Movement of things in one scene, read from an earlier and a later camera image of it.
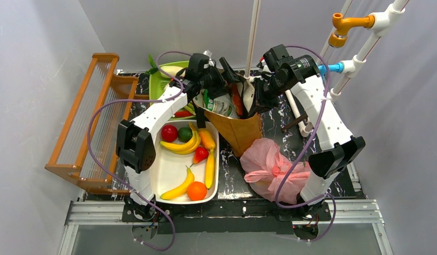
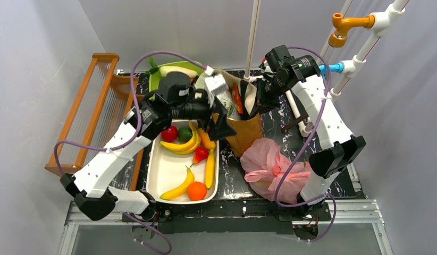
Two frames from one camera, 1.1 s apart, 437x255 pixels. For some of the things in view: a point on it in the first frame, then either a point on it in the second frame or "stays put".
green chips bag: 223,104 stays put
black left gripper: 221,78 to 211,112
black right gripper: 260,93 stays put
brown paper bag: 242,133 stays put
